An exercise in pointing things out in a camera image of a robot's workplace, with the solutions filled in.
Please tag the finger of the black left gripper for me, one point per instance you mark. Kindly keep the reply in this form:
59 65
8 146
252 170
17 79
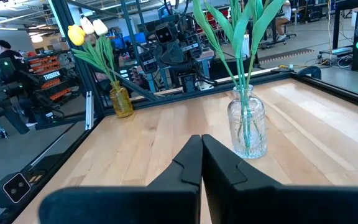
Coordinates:
166 56
177 54

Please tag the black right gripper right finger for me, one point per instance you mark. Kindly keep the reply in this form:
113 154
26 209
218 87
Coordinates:
244 199

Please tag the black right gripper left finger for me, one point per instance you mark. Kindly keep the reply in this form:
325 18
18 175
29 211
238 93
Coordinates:
166 202

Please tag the bright red artificial tulip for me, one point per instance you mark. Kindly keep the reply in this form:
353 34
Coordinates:
266 21

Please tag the yellow artificial tulip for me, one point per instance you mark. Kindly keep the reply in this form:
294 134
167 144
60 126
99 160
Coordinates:
76 35

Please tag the black Trossen robot arm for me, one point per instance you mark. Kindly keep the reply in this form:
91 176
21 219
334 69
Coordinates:
51 75

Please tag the amber glass vase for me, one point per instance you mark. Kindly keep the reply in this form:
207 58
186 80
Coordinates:
121 101

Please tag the clear ribbed glass vase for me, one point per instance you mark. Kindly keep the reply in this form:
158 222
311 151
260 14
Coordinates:
247 124

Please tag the black equipment box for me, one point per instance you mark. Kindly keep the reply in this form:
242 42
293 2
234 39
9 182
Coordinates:
216 70

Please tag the red storage shelving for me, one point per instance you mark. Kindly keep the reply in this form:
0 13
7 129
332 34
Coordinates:
211 17

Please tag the white waste bin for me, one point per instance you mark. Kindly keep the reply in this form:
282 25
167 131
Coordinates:
245 46

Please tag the person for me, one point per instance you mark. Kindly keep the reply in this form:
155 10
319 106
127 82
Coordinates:
9 56
283 15

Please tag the orange parts bin shelf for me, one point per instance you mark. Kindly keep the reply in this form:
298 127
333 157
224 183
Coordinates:
47 63

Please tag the black standing desk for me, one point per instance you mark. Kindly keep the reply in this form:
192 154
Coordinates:
337 25

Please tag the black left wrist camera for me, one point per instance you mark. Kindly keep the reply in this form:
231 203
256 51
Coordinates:
164 34

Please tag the silver aluminium bracket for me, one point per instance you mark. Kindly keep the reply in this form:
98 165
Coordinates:
89 110

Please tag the black curved corner bracket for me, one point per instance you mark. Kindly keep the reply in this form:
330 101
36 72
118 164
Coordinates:
310 71

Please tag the black table-level camera box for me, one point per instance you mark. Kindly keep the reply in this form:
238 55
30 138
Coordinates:
12 189

